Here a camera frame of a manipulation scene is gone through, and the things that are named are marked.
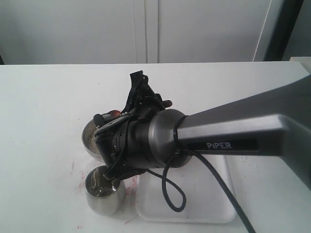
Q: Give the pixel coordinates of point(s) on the small steel cup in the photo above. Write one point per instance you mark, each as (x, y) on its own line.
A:
(104, 197)

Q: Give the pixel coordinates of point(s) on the white rice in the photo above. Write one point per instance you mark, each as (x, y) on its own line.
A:
(92, 143)

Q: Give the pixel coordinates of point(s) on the brown wooden spoon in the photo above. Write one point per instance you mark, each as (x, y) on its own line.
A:
(167, 104)

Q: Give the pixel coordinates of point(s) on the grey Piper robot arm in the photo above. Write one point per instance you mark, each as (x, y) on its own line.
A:
(272, 123)

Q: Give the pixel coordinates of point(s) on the white plastic tray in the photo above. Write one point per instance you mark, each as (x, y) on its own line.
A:
(206, 201)

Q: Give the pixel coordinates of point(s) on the white cabinet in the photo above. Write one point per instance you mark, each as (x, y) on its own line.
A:
(135, 31)

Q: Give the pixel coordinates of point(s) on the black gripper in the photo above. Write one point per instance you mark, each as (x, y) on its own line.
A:
(122, 140)

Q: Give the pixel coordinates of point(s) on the steel rice bowl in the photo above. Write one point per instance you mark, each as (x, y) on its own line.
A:
(88, 137)

